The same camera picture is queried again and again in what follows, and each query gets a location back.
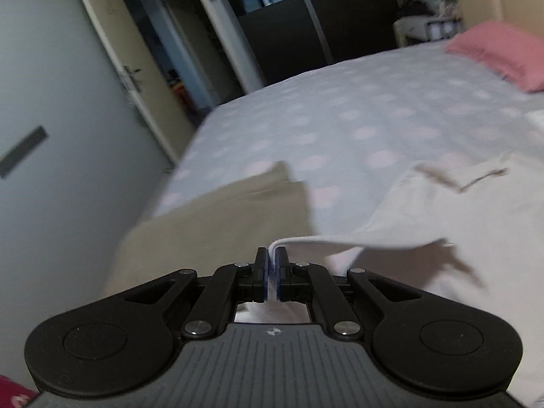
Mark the cream shirt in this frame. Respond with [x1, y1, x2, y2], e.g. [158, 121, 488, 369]
[236, 152, 544, 406]

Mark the red patterned cloth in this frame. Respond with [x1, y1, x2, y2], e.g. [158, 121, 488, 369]
[0, 375, 39, 408]

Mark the metal door handle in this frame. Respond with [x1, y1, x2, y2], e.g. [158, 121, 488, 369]
[120, 66, 143, 92]

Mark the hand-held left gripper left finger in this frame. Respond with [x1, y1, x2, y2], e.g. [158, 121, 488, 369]
[102, 246, 271, 341]

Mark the pink pillow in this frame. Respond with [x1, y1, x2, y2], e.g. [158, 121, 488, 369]
[444, 21, 544, 93]

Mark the beige folded garment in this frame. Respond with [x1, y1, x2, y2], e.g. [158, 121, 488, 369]
[104, 161, 313, 298]

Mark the dark sliding wardrobe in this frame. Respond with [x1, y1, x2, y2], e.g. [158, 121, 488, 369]
[210, 0, 409, 90]

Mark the white nightstand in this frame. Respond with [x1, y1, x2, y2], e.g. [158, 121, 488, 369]
[393, 17, 462, 47]

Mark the dark grey wall plate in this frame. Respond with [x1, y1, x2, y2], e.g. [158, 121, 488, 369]
[0, 126, 49, 178]

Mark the cream door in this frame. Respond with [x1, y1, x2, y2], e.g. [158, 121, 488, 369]
[72, 0, 200, 164]

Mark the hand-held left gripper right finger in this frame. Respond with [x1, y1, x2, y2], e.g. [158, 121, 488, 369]
[274, 247, 443, 341]

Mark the bed with pink dotted sheet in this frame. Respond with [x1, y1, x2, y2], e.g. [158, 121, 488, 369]
[151, 38, 544, 239]

